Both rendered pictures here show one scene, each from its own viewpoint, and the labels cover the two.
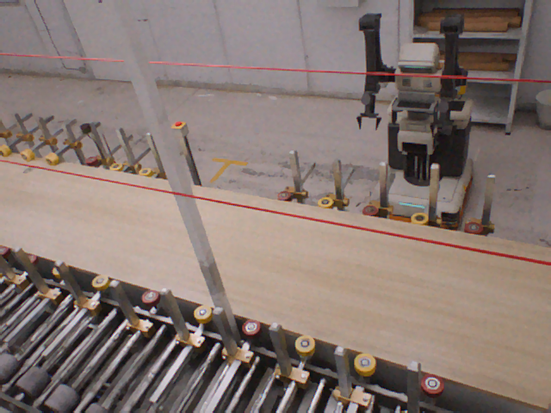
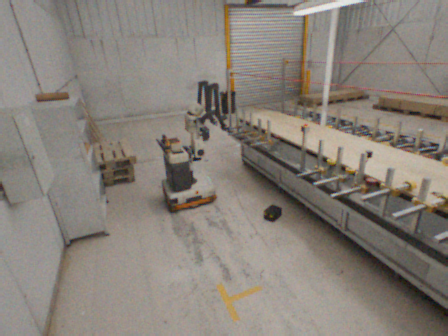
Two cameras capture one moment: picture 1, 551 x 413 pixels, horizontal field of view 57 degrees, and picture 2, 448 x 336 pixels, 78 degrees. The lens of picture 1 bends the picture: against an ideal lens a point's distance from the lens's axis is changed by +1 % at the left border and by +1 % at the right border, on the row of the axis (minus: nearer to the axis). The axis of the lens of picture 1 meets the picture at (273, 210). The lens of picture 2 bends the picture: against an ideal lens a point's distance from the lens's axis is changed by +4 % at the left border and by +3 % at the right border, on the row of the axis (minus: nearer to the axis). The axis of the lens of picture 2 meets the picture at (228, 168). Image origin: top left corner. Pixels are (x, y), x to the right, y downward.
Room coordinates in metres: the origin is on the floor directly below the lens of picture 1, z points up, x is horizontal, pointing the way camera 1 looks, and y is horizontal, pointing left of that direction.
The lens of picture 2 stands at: (5.45, 1.33, 1.98)
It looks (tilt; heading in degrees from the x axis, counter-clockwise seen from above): 24 degrees down; 215
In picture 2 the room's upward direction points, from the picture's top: 3 degrees counter-clockwise
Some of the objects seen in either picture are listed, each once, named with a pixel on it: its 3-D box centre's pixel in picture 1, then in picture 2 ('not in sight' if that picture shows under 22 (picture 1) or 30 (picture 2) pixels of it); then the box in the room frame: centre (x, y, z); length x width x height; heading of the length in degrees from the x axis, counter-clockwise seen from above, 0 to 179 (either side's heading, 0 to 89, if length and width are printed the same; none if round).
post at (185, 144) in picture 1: (192, 165); (303, 151); (2.70, 0.44, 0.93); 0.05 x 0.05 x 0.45; 56
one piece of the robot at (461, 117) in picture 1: (427, 132); (178, 163); (3.01, -1.20, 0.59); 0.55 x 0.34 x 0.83; 57
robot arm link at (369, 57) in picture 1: (370, 56); (216, 101); (2.68, -0.72, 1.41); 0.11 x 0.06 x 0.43; 57
